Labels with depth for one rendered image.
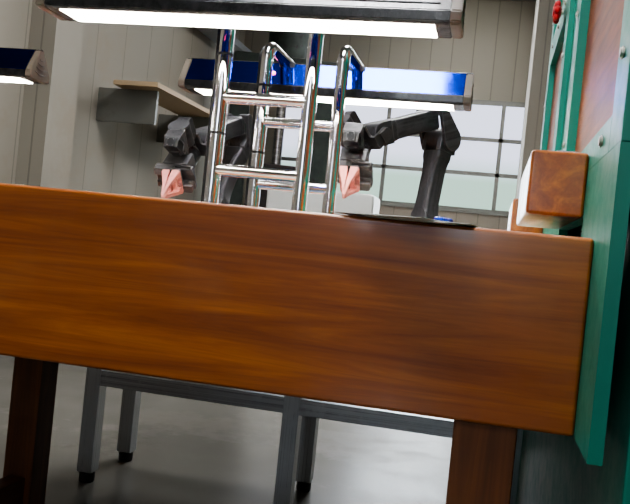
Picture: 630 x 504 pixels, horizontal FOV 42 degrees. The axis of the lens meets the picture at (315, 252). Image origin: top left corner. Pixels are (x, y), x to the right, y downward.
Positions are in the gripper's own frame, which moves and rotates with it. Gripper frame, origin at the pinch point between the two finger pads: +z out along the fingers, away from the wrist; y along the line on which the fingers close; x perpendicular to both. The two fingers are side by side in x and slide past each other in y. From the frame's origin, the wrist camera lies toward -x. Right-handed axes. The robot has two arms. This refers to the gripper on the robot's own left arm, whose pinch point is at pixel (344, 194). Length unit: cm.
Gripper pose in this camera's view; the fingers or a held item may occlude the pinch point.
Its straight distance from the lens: 187.5
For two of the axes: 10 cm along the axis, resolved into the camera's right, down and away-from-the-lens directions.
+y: 9.7, 1.0, -2.1
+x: 0.6, 7.7, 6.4
